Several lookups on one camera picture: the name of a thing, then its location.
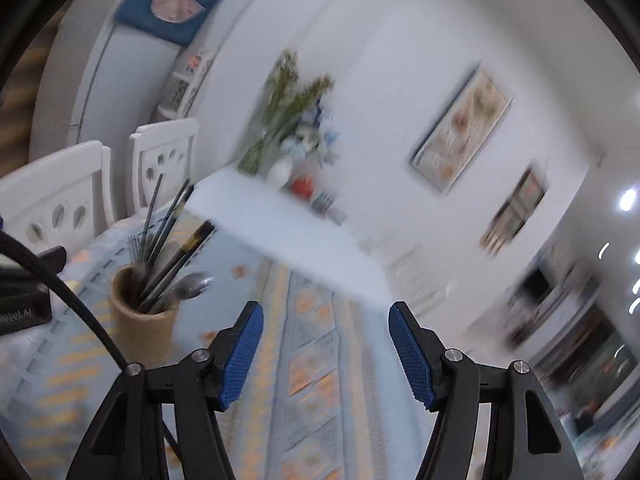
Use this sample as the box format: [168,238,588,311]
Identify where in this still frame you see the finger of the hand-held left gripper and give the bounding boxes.
[35,245,68,278]

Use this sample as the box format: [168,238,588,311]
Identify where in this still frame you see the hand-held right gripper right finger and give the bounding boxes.
[388,301,583,480]

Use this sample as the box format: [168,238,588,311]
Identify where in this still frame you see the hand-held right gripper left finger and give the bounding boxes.
[65,300,265,480]

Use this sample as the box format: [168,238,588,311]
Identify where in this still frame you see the metal fork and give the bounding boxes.
[126,234,148,267]

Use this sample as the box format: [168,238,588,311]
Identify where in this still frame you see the metal spoon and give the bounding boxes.
[160,271,215,311]

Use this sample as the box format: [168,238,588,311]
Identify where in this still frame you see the cardboard utensil holder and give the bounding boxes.
[110,264,182,367]

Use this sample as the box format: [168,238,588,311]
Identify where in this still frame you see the pile of black chopsticks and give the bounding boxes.
[137,174,217,313]

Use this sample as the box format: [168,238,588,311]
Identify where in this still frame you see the blue patterned table mat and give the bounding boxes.
[0,205,436,480]

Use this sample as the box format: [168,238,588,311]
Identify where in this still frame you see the hanging tassels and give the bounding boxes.
[480,232,506,261]

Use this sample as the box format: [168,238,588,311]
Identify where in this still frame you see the television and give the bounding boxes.
[512,265,558,308]

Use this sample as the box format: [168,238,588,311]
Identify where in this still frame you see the dark cabinet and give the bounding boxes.
[530,305,631,401]

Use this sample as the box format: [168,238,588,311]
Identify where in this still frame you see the silver refrigerator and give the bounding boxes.
[29,0,228,163]

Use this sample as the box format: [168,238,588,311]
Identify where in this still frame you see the white ceramic vase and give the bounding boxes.
[265,157,293,187]

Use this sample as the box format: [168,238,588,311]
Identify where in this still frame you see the glass vase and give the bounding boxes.
[236,132,273,176]

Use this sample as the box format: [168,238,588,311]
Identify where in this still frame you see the white corner shelf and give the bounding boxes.
[155,47,217,122]

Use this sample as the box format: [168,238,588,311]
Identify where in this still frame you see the blue artificial flowers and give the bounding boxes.
[280,102,341,166]

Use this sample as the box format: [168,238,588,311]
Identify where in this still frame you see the light framed floral picture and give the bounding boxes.
[410,66,516,195]

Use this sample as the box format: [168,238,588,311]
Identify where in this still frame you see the blue refrigerator cover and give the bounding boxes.
[114,0,228,47]

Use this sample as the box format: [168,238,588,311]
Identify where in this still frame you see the green flower bouquet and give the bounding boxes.
[237,49,335,173]

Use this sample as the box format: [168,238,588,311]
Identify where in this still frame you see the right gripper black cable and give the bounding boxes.
[0,230,183,461]

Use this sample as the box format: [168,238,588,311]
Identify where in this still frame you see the dark framed wall picture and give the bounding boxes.
[479,162,550,261]

